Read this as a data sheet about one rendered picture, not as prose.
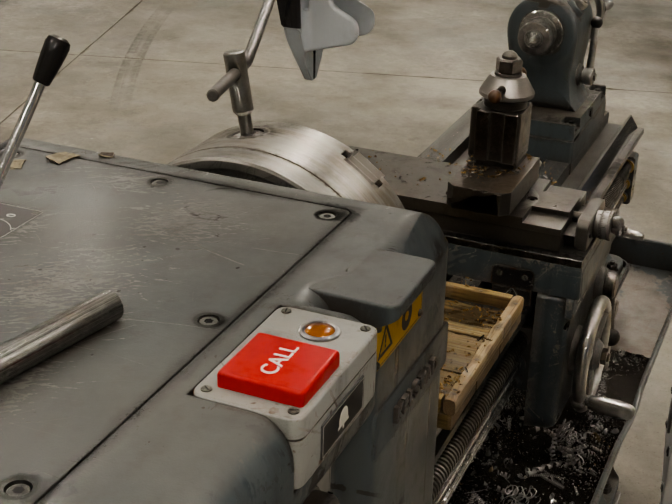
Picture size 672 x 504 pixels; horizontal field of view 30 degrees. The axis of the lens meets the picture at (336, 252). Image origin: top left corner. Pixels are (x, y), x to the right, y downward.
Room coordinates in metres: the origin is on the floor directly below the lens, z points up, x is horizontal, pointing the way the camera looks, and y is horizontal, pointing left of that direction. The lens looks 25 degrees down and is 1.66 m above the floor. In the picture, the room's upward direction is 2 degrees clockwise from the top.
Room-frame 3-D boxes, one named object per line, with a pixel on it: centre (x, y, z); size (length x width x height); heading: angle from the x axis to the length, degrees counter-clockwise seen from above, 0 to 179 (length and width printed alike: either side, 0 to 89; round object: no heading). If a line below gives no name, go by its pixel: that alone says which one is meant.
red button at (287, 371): (0.69, 0.03, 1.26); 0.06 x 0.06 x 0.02; 68
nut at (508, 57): (1.73, -0.24, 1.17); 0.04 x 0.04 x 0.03
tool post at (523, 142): (1.73, -0.23, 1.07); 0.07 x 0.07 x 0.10; 68
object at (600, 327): (1.71, -0.39, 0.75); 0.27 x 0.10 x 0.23; 158
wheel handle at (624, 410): (1.59, -0.41, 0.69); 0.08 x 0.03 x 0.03; 68
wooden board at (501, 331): (1.45, -0.03, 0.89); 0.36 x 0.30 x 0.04; 68
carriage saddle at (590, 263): (1.81, -0.19, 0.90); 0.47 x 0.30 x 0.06; 68
